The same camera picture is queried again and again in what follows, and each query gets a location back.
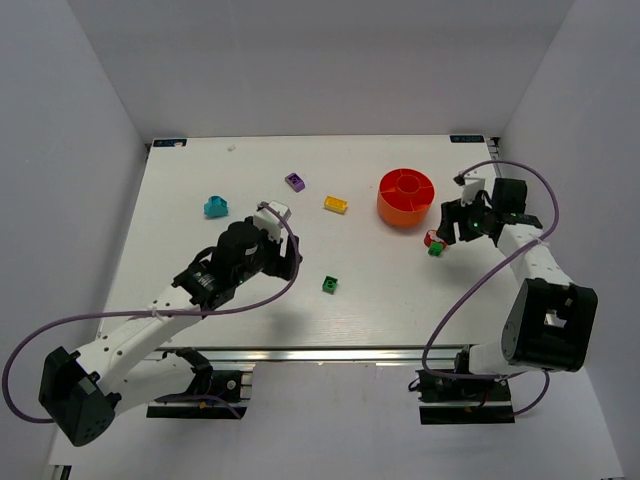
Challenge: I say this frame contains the red flower lego piece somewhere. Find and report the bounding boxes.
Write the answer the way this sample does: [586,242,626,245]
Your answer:
[424,229,441,247]

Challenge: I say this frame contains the green lego brick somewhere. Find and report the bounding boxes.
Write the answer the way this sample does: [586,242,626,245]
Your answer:
[322,275,338,295]
[428,242,446,257]

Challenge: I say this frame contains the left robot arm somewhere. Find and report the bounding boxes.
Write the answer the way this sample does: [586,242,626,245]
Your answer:
[39,202,301,447]

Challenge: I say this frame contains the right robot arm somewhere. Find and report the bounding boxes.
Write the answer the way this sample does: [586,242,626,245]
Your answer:
[437,177,598,377]

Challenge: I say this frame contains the orange round divided container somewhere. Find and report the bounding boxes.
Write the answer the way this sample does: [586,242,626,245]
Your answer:
[376,168,436,228]

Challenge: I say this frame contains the teal lego piece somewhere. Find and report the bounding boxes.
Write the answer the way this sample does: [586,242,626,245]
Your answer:
[203,196,229,219]

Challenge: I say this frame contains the right corner label sticker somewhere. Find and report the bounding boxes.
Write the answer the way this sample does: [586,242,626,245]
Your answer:
[449,134,485,144]

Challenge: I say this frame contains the corner label sticker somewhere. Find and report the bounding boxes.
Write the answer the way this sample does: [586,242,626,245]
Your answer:
[152,138,187,148]
[449,134,485,144]

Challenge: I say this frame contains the large yellow lego brick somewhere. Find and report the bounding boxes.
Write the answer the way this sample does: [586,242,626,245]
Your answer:
[323,196,348,215]

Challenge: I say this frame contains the purple lego brick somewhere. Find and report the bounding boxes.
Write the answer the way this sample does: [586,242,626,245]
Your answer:
[285,172,305,193]

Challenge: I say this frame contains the left corner label sticker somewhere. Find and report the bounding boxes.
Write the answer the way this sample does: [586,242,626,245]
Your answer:
[152,138,187,148]

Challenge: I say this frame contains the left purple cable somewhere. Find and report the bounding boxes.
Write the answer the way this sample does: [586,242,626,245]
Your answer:
[2,202,304,424]

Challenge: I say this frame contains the purple cable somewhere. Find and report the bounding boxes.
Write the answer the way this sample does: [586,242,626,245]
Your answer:
[422,160,560,417]
[2,202,304,424]

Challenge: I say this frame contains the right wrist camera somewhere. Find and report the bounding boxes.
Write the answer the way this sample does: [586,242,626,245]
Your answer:
[454,171,485,207]

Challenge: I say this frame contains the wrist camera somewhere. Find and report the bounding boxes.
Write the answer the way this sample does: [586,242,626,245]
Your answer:
[454,171,485,207]
[252,201,291,244]

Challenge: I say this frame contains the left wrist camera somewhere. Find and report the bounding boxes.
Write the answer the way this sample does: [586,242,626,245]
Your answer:
[252,201,291,244]

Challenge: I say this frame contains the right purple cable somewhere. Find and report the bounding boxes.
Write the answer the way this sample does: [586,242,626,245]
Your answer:
[422,160,560,417]

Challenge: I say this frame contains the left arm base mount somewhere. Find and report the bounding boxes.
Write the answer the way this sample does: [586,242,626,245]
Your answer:
[146,347,252,420]

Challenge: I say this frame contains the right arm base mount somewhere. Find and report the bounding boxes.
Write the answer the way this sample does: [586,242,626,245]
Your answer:
[408,370,515,426]

